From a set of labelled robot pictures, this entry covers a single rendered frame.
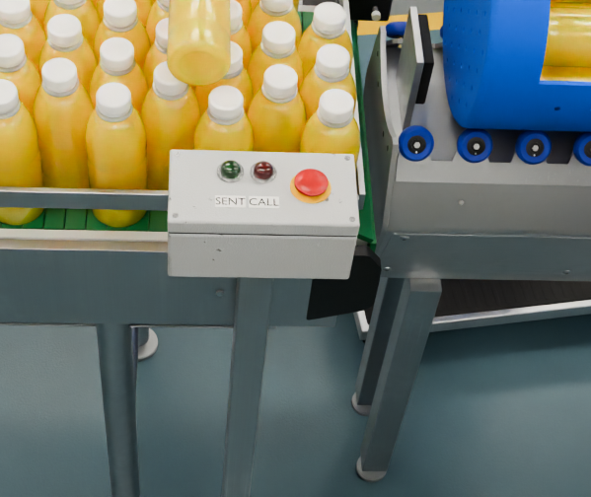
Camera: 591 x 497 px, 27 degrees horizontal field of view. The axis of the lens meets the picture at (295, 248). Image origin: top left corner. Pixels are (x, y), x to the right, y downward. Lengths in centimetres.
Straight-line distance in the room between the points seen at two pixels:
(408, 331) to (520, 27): 66
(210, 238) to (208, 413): 114
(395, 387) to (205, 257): 80
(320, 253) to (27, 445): 118
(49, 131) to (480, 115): 50
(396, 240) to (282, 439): 81
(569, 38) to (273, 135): 36
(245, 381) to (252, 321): 14
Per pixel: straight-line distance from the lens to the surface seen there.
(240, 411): 167
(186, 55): 137
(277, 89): 141
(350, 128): 142
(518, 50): 143
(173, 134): 144
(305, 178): 131
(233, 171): 131
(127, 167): 144
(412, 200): 161
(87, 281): 157
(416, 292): 184
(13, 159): 144
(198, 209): 129
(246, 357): 155
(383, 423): 218
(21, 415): 243
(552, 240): 171
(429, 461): 241
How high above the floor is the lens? 211
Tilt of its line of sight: 53 degrees down
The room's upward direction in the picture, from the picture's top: 8 degrees clockwise
